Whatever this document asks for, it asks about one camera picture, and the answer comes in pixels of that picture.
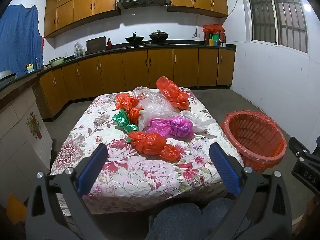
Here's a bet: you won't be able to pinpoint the barred window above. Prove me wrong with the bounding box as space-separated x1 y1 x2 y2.
243 0 310 54

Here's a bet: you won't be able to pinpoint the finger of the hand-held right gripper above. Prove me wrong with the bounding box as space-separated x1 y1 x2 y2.
288 136 316 159

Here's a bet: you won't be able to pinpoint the large red plastic bag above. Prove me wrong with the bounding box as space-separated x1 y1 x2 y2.
156 76 190 111

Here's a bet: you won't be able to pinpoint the table with floral cloth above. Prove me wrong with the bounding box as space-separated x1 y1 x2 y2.
50 88 245 215

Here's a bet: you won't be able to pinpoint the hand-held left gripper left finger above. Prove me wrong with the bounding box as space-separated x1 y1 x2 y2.
25 143 110 240

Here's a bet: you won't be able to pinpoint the green plastic bag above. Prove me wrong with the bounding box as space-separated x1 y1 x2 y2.
112 109 139 144

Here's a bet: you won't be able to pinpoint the pink plastic bag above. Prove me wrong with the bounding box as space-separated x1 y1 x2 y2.
146 116 194 139

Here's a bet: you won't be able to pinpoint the black pot with lid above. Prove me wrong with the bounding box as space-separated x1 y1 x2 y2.
149 30 169 43

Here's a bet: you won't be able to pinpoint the dark cutting board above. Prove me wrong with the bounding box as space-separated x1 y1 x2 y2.
86 36 107 55

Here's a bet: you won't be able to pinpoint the flower print tile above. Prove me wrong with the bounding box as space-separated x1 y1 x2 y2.
26 112 43 140

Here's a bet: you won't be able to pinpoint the black kitchen countertop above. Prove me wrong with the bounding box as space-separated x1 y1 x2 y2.
0 43 237 90

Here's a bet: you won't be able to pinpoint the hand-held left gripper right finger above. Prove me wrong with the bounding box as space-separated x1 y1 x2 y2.
209 142 293 240

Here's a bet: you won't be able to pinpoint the long wooden upper cabinets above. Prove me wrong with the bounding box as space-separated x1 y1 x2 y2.
44 0 121 38

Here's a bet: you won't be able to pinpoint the wooden lower cabinets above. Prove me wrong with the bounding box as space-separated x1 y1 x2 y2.
37 47 236 120

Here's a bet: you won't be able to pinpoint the red plastic basket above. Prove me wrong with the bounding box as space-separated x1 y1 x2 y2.
220 110 287 174

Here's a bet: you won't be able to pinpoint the green basin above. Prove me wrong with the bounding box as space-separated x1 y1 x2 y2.
48 57 64 67

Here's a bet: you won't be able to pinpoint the yellow object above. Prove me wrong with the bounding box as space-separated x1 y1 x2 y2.
6 194 27 223

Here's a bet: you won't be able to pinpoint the black wok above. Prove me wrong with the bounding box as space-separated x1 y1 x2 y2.
125 31 145 43

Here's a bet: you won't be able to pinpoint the blue hanging cloth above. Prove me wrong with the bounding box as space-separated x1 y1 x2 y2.
0 4 44 73

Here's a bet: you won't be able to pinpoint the clear bubble wrap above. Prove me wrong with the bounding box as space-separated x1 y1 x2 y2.
132 86 181 117

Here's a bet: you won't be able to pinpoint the red bag on appliance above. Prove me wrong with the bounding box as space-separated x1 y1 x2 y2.
203 24 224 46

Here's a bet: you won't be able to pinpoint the long twisted red plastic bag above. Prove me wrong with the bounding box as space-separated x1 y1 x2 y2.
128 131 181 162

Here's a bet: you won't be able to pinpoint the clear plastic bag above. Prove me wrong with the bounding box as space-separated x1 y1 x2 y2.
138 99 180 132
180 109 217 133

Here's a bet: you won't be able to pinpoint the metal pot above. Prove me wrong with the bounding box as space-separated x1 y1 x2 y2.
0 70 17 84

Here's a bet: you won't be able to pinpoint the person's blue jeans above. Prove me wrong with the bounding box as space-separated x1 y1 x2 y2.
147 197 235 240

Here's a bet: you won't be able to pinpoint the clear glass jar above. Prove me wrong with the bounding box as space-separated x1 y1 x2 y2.
74 42 86 58

